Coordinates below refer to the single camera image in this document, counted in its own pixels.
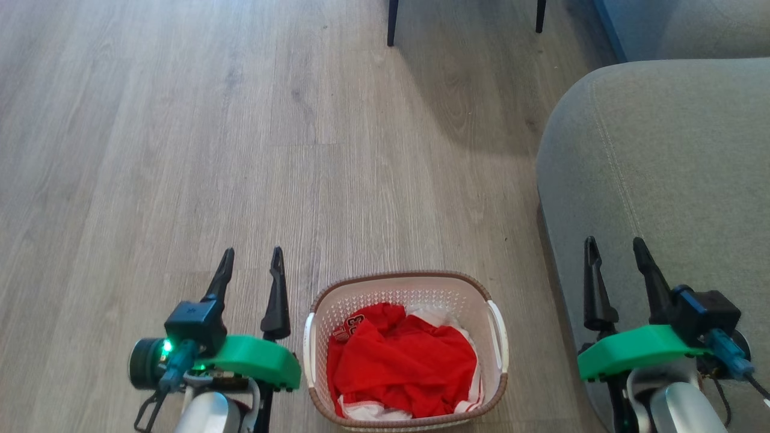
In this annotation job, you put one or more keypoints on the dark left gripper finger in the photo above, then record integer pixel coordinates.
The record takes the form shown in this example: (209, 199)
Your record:
(221, 279)
(277, 307)

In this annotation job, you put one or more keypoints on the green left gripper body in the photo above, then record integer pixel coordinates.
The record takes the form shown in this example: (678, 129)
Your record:
(258, 358)

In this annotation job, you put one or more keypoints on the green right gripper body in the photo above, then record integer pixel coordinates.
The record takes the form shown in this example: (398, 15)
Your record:
(637, 347)

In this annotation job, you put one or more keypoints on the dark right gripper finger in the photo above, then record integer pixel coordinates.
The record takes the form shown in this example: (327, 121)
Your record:
(597, 300)
(656, 288)

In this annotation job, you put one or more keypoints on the white perforated laundry basket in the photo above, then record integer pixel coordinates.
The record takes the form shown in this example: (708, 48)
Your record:
(325, 325)

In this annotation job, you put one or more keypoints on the grey fabric sofa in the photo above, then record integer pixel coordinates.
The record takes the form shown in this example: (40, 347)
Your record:
(674, 168)

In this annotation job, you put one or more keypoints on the red jersey garment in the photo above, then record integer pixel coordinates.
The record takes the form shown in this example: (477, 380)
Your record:
(403, 367)

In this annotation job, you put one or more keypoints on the grey blue-edged sofa section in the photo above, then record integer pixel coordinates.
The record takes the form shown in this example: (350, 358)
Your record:
(692, 27)

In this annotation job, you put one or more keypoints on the black chair leg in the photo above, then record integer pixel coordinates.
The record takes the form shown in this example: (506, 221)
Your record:
(541, 15)
(393, 24)

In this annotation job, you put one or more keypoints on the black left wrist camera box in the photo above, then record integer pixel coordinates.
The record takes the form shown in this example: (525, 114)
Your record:
(195, 322)

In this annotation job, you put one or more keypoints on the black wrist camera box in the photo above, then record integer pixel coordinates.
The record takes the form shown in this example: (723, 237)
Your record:
(195, 322)
(707, 313)

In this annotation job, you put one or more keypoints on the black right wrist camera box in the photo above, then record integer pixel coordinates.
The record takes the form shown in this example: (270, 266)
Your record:
(707, 313)

